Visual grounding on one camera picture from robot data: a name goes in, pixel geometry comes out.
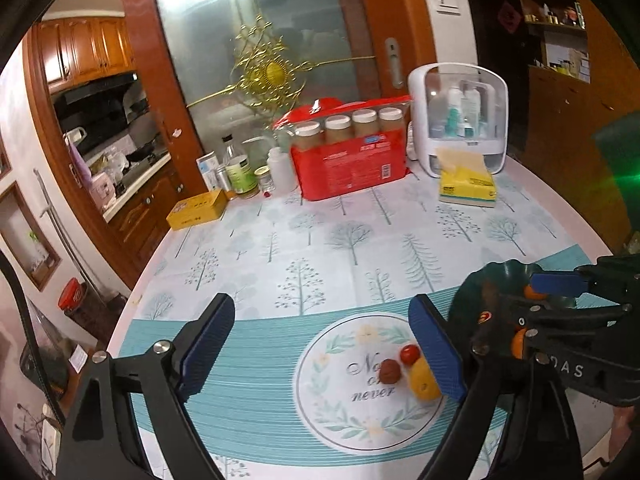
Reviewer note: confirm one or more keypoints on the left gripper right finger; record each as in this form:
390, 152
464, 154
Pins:
437, 347

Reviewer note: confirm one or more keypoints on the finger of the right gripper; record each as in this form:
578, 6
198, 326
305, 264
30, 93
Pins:
513, 313
559, 283

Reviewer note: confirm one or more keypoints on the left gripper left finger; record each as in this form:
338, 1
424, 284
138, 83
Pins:
198, 344

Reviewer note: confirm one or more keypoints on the orange tangerine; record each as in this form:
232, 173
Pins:
532, 291
517, 344

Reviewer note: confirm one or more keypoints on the large yellow orange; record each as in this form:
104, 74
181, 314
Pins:
422, 381

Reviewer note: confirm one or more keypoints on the small red tomato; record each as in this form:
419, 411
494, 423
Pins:
409, 354

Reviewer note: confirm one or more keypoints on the overripe brown banana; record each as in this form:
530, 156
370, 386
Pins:
487, 326

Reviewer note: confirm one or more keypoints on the dark green scalloped plate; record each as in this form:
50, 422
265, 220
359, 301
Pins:
510, 277

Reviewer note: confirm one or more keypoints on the patterned tablecloth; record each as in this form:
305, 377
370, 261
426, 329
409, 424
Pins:
321, 292

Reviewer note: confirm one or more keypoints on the red lidded jar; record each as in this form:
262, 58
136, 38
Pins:
79, 303

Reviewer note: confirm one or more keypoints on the yellow cardboard box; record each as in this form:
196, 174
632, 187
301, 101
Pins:
197, 209

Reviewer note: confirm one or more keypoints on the yellow tissue box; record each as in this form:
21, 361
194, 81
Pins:
464, 179

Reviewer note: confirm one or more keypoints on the green label bottle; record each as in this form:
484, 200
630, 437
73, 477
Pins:
238, 169

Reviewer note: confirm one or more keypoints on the wooden shelf cabinet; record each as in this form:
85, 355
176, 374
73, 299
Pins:
584, 80

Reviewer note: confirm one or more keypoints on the white plastic bottle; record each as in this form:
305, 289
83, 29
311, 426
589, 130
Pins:
282, 171

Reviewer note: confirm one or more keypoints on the red tissue package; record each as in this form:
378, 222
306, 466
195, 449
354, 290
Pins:
337, 169

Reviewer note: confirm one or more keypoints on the white cosmetics organizer box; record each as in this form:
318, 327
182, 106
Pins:
460, 106

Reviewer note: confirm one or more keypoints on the pack of four jars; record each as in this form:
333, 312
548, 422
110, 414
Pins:
338, 127

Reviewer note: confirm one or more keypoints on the glass door with gold ornament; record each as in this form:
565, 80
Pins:
216, 68

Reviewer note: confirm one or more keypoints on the wooden kitchen cabinets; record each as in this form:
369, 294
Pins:
101, 138

